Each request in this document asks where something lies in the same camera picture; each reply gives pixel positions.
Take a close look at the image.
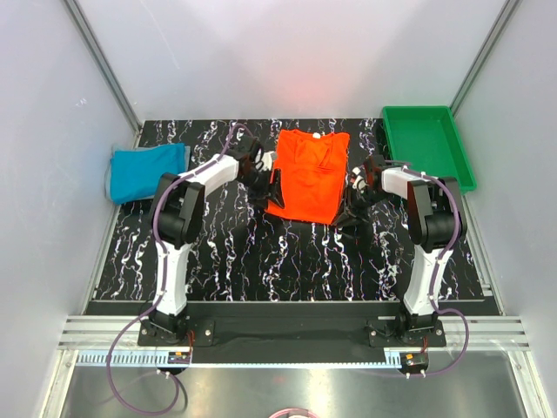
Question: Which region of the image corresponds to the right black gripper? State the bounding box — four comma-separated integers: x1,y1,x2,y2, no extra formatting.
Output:
331,185,392,229

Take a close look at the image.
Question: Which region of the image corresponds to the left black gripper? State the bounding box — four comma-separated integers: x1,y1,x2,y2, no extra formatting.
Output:
238,167,284,211

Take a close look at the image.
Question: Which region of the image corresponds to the orange t shirt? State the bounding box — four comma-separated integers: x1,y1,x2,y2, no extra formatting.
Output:
266,130,350,225

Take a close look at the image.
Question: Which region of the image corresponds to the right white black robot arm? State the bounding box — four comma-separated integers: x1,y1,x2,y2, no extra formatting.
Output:
332,156,467,346

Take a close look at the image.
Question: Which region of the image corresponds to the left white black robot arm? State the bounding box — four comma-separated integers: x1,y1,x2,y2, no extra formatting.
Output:
140,138,285,345

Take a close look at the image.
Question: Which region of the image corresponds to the black marbled table mat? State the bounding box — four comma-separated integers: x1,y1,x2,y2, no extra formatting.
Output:
92,118,484,302

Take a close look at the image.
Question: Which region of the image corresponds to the green plastic tray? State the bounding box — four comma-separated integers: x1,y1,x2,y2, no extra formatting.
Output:
382,105,477,193

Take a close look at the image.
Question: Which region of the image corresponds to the folded teal t shirt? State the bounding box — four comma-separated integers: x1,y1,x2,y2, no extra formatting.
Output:
104,144,191,205

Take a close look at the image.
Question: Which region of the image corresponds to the right orange black connector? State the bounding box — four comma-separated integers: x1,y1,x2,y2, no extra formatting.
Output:
401,352,429,369

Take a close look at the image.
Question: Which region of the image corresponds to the orange black connector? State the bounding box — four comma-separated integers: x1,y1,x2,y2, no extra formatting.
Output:
168,352,191,364
401,352,429,369

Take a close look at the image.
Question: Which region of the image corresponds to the left orange black connector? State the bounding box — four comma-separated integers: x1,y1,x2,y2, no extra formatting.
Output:
168,352,191,364

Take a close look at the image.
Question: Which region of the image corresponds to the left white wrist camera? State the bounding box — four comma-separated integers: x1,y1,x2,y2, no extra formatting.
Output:
254,151,277,171

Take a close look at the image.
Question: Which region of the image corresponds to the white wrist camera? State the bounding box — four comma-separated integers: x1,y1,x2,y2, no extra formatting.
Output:
350,165,369,194
254,151,277,171

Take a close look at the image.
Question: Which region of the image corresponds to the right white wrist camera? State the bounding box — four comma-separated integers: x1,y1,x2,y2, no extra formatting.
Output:
350,165,369,194

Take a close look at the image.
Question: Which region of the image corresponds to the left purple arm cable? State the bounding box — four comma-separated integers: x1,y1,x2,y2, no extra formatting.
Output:
105,124,252,413

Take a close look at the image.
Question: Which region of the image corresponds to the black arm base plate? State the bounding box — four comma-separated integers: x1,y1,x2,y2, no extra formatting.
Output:
138,301,446,348

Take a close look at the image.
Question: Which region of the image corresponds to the white slotted cable duct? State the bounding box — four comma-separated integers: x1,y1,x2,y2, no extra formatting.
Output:
77,351,404,367

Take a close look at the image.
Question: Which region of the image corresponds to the pink cable loop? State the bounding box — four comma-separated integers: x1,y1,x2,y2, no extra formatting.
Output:
268,408,317,418

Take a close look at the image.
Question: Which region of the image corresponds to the aluminium frame rail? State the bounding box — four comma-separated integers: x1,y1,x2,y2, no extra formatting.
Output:
59,315,530,351

